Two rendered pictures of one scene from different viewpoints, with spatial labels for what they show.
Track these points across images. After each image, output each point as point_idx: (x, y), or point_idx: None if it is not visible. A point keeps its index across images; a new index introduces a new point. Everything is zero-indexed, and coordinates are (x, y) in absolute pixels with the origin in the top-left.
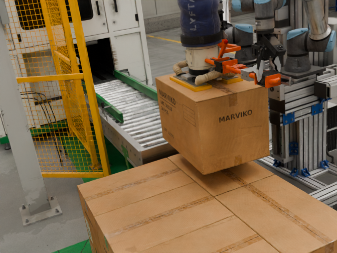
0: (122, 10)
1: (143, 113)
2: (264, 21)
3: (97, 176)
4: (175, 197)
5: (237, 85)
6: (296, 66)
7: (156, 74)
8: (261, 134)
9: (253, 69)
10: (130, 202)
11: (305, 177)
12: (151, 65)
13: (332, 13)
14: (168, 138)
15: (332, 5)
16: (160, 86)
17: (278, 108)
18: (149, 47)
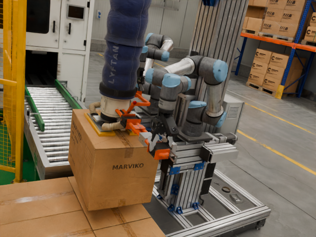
0: (74, 34)
1: (64, 126)
2: (166, 102)
3: (9, 170)
4: (59, 223)
5: (137, 139)
6: (190, 131)
7: (94, 87)
8: (146, 184)
9: (148, 138)
10: (15, 219)
11: (178, 215)
12: (92, 78)
13: (232, 75)
14: (71, 163)
15: (233, 69)
16: (74, 118)
17: (168, 160)
18: (95, 63)
